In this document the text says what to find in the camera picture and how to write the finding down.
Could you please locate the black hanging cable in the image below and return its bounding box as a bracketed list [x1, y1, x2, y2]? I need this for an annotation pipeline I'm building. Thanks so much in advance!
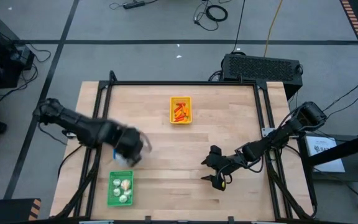
[231, 0, 247, 54]

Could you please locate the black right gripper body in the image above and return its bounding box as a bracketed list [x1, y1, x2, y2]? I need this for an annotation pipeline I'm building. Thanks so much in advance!
[209, 145, 241, 192]

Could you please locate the coiled black cable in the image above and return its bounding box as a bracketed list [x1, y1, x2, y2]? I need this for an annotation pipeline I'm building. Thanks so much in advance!
[193, 0, 229, 32]

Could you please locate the black power strip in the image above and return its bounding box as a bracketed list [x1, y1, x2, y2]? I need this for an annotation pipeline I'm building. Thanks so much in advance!
[122, 1, 147, 10]

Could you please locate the green plastic basket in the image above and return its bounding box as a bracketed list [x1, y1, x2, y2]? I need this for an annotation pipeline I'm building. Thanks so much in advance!
[106, 170, 135, 207]

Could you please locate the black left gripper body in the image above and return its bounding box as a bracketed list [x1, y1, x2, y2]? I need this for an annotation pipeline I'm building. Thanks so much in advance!
[115, 126, 145, 159]

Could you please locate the yellow hanging cable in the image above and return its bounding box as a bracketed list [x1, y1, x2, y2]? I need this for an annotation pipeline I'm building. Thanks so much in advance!
[263, 0, 284, 58]

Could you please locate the yellow plastic basket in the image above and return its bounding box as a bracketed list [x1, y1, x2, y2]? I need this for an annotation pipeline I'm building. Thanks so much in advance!
[169, 96, 193, 125]

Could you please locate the black perforated computer case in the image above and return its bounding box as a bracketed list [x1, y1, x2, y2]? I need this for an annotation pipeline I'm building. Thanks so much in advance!
[221, 53, 304, 100]

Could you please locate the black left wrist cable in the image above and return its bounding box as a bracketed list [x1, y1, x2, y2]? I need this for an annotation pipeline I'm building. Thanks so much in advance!
[138, 132, 153, 154]

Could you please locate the white printed paper sheet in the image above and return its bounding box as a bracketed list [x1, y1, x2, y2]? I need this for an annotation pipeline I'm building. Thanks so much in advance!
[305, 136, 346, 174]

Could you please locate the black aluminium table frame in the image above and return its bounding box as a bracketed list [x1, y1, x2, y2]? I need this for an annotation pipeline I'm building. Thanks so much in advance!
[54, 70, 318, 220]

